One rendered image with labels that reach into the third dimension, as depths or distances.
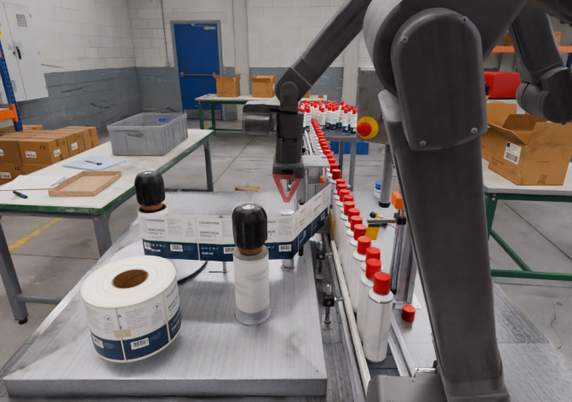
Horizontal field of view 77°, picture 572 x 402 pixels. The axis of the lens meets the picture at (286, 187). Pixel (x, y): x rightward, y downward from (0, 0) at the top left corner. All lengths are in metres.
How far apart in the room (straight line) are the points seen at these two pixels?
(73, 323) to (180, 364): 0.33
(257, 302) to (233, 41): 7.87
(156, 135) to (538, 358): 2.42
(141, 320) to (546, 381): 0.89
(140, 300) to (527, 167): 2.17
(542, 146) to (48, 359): 2.39
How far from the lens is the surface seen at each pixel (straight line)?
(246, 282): 0.88
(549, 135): 2.48
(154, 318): 0.88
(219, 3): 8.78
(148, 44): 9.32
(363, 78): 0.97
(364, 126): 0.94
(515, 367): 1.07
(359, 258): 0.91
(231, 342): 0.92
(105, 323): 0.88
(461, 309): 0.36
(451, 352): 0.40
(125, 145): 2.87
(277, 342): 0.91
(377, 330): 0.83
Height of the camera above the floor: 1.51
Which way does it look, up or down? 20 degrees down
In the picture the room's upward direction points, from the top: straight up
